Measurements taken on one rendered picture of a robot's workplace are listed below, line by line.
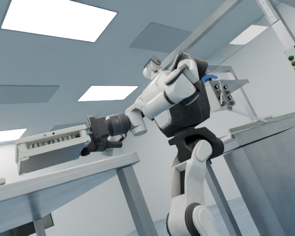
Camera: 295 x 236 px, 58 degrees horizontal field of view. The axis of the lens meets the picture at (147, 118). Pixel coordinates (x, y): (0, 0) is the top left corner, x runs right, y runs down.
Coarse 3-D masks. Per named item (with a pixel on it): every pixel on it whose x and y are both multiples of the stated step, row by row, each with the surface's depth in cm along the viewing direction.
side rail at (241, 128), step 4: (292, 112) 280; (280, 116) 260; (284, 116) 264; (288, 116) 270; (268, 120) 241; (272, 120) 245; (248, 124) 218; (252, 124) 222; (256, 124) 225; (260, 124) 230; (232, 128) 202; (236, 128) 205; (240, 128) 208; (244, 128) 212; (232, 132) 199
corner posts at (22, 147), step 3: (81, 132) 99; (84, 132) 99; (81, 135) 99; (84, 135) 99; (21, 144) 88; (24, 144) 89; (18, 147) 88; (21, 147) 88; (24, 147) 88; (21, 150) 88; (24, 150) 88
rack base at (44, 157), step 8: (88, 136) 99; (56, 144) 93; (64, 144) 94; (72, 144) 95; (80, 144) 98; (24, 152) 87; (32, 152) 88; (40, 152) 90; (48, 152) 92; (56, 152) 96; (64, 152) 100; (72, 152) 104; (80, 152) 113; (24, 160) 90; (32, 160) 93; (40, 160) 97; (48, 160) 102; (56, 160) 106; (64, 160) 111; (72, 160) 117; (24, 168) 99; (32, 168) 103; (40, 168) 108
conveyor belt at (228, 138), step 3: (279, 120) 258; (258, 126) 229; (246, 129) 216; (249, 129) 218; (237, 132) 207; (228, 135) 201; (222, 138) 205; (225, 138) 202; (228, 138) 200; (231, 138) 198; (222, 141) 204; (225, 141) 203; (228, 141) 202
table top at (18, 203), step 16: (112, 160) 77; (128, 160) 80; (48, 176) 65; (64, 176) 67; (80, 176) 69; (96, 176) 76; (112, 176) 92; (0, 192) 57; (16, 192) 59; (32, 192) 61; (48, 192) 70; (64, 192) 84; (80, 192) 103; (0, 208) 65; (16, 208) 76; (32, 208) 92; (48, 208) 116; (0, 224) 102; (16, 224) 133
